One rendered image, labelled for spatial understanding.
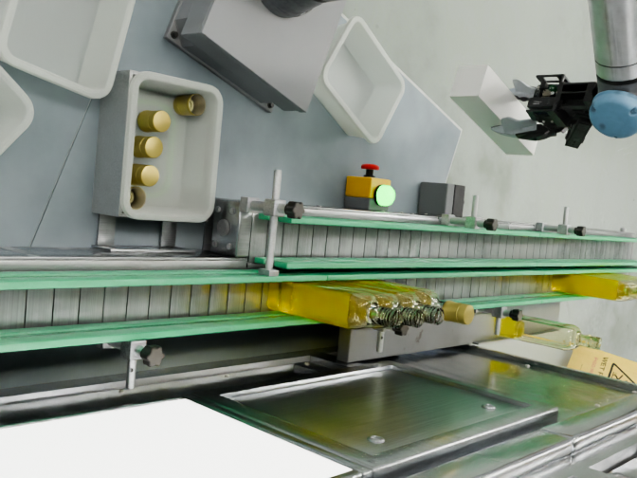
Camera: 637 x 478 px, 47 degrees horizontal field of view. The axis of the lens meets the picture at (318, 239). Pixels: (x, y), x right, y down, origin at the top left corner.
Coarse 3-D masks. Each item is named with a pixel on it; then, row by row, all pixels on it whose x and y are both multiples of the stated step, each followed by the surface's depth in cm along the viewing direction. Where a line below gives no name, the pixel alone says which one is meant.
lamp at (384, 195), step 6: (378, 186) 155; (384, 186) 154; (390, 186) 155; (378, 192) 154; (384, 192) 153; (390, 192) 154; (378, 198) 154; (384, 198) 153; (390, 198) 154; (378, 204) 155; (384, 204) 154; (390, 204) 155
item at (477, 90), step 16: (464, 80) 130; (480, 80) 128; (496, 80) 131; (464, 96) 129; (480, 96) 128; (496, 96) 132; (512, 96) 136; (464, 112) 136; (480, 112) 133; (496, 112) 132; (512, 112) 136; (512, 144) 143; (528, 144) 142
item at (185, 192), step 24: (144, 72) 109; (144, 96) 118; (168, 96) 121; (216, 96) 120; (192, 120) 124; (216, 120) 120; (168, 144) 122; (192, 144) 124; (216, 144) 121; (168, 168) 123; (192, 168) 123; (216, 168) 121; (120, 192) 110; (144, 192) 120; (168, 192) 123; (192, 192) 123; (144, 216) 112; (168, 216) 115; (192, 216) 119
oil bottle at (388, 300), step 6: (318, 282) 129; (324, 282) 129; (330, 282) 130; (354, 288) 124; (360, 288) 125; (366, 288) 126; (378, 294) 120; (384, 294) 120; (390, 294) 121; (378, 300) 118; (384, 300) 118; (390, 300) 119; (396, 300) 120; (390, 306) 118; (378, 324) 119
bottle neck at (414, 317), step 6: (396, 306) 118; (402, 306) 118; (402, 312) 117; (408, 312) 116; (414, 312) 115; (420, 312) 116; (408, 318) 116; (414, 318) 115; (420, 318) 117; (408, 324) 116; (414, 324) 115; (420, 324) 116
